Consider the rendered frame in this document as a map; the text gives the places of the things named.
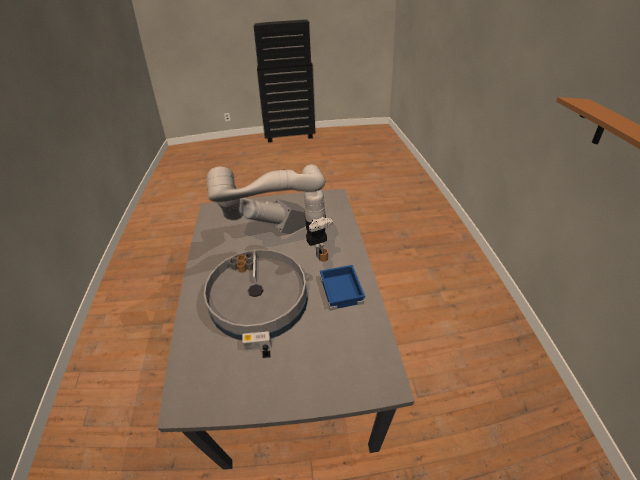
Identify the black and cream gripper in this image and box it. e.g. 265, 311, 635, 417
305, 208, 333, 259

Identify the blue plastic tray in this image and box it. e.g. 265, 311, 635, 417
320, 265, 365, 311

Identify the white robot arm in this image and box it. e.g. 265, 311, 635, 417
207, 165, 325, 224

